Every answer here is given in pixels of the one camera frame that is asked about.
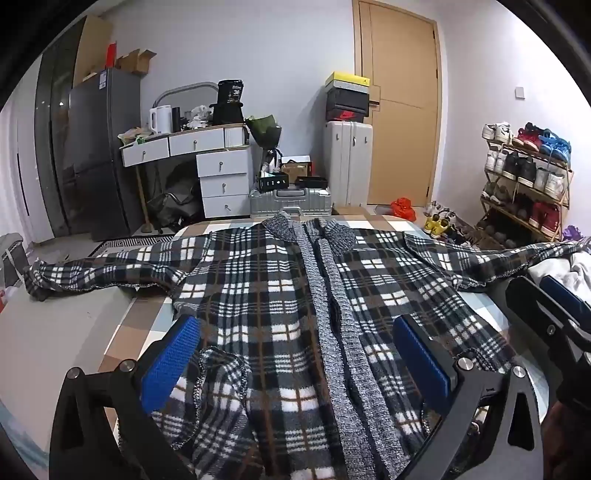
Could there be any red plastic bag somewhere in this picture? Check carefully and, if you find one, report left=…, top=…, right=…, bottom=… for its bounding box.
left=390, top=198, right=417, bottom=221

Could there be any grey fabric basket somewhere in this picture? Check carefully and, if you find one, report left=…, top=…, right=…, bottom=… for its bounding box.
left=0, top=233, right=26, bottom=289

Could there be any yellow lid shoe box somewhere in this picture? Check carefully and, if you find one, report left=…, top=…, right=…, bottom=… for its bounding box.
left=325, top=71, right=371, bottom=90

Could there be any black duffel bag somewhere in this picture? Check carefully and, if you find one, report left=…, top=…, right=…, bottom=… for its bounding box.
left=147, top=161, right=204, bottom=232

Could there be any dark tall cabinet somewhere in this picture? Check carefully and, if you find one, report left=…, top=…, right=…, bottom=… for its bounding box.
left=36, top=18, right=86, bottom=238

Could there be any plaid knit cardigan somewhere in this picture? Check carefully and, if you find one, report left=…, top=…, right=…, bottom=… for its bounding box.
left=23, top=213, right=587, bottom=480

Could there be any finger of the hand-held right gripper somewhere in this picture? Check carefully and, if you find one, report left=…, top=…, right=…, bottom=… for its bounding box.
left=539, top=275, right=591, bottom=319
left=505, top=277, right=591, bottom=370

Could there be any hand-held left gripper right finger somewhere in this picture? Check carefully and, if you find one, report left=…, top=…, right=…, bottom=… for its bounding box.
left=392, top=315, right=542, bottom=480

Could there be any open cardboard box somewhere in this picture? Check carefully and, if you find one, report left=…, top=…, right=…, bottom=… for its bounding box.
left=115, top=48, right=158, bottom=77

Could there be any arched mirror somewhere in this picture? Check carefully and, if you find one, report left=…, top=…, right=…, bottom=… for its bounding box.
left=152, top=82, right=220, bottom=134

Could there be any black printed bag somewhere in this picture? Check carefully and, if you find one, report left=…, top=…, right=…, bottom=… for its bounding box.
left=217, top=80, right=245, bottom=125

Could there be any grey refrigerator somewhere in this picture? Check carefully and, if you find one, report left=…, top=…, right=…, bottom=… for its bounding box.
left=48, top=68, right=145, bottom=241

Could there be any person's right hand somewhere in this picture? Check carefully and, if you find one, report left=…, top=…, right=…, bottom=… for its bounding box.
left=541, top=399, right=591, bottom=480

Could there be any black printed box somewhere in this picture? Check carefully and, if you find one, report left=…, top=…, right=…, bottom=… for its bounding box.
left=259, top=174, right=291, bottom=193

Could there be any flat cardboard sheet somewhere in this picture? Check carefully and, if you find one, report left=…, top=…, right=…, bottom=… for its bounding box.
left=74, top=14, right=114, bottom=86

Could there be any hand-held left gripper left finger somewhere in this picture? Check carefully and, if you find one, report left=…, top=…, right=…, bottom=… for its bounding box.
left=50, top=315, right=201, bottom=480

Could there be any black shoe box red logo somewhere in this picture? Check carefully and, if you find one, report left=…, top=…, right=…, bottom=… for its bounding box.
left=325, top=105, right=370, bottom=121

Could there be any white electric kettle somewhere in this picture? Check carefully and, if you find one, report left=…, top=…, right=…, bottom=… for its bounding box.
left=148, top=105, right=172, bottom=136

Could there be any white desk with drawers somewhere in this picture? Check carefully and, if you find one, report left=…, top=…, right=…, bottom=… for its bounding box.
left=120, top=124, right=254, bottom=219

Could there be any silver suitcase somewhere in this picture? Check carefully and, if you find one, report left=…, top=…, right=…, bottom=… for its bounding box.
left=249, top=186, right=333, bottom=217

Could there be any small brown cardboard box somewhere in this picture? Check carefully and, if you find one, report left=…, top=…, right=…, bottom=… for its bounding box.
left=281, top=159, right=312, bottom=184

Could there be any pile of light clothes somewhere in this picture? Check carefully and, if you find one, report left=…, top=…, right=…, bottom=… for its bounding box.
left=526, top=251, right=591, bottom=305

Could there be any tan wooden door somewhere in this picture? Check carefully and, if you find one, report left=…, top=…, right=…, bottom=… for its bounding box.
left=353, top=0, right=443, bottom=206

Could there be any dark green wrapped bouquet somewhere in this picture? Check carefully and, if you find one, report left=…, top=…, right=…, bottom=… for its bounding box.
left=245, top=115, right=283, bottom=171

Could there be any wooden shoe rack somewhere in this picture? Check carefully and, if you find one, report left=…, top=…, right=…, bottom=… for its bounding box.
left=478, top=138, right=573, bottom=243

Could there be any checkered bed sheet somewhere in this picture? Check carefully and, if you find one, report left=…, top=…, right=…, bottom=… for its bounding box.
left=104, top=213, right=555, bottom=462

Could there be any patterned floor rug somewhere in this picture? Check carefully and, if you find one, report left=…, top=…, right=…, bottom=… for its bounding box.
left=88, top=233, right=176, bottom=257

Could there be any white suitcase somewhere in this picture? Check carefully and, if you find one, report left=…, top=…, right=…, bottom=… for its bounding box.
left=323, top=121, right=374, bottom=207

